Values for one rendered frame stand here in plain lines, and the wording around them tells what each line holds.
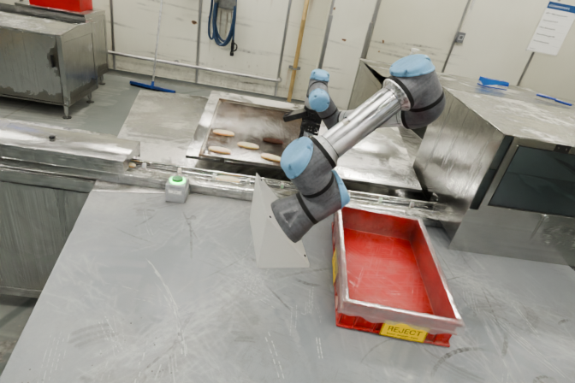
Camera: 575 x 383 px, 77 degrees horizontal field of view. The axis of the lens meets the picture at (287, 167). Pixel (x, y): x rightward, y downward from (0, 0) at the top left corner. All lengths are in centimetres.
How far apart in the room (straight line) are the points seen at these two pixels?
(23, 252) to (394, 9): 458
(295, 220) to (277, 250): 11
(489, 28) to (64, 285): 536
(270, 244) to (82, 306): 51
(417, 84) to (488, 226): 65
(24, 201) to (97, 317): 82
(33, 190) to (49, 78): 244
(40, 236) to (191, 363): 107
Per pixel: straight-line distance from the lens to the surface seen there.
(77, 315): 109
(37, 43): 401
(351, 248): 134
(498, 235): 158
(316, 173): 105
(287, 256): 116
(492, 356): 125
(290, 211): 112
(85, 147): 159
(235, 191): 143
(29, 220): 182
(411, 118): 123
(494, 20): 569
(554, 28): 610
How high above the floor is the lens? 164
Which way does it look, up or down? 28 degrees down
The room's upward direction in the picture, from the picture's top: 11 degrees clockwise
